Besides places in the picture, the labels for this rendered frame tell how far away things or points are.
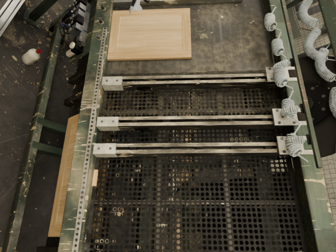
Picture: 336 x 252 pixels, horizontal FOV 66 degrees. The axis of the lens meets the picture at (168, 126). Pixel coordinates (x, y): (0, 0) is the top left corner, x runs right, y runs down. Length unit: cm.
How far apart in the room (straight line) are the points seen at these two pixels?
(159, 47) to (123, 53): 25
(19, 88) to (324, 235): 230
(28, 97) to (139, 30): 112
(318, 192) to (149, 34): 140
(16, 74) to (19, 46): 27
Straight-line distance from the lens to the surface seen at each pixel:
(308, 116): 142
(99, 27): 200
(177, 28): 195
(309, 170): 150
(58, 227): 201
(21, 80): 250
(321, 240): 147
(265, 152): 148
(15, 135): 234
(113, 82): 166
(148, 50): 183
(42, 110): 228
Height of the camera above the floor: 210
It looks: 35 degrees down
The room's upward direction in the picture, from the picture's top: 74 degrees clockwise
